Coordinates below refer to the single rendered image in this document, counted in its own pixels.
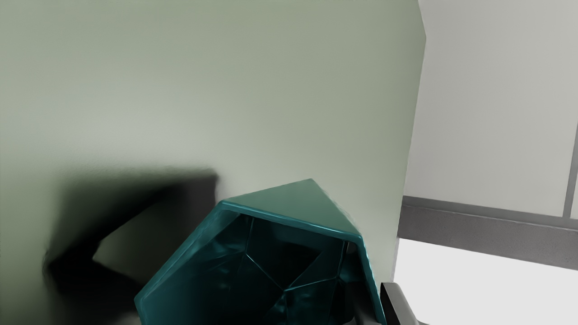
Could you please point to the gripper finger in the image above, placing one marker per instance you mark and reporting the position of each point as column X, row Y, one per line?
column 399, row 309

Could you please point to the teal faceted mug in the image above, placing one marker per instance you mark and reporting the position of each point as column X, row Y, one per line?
column 289, row 212

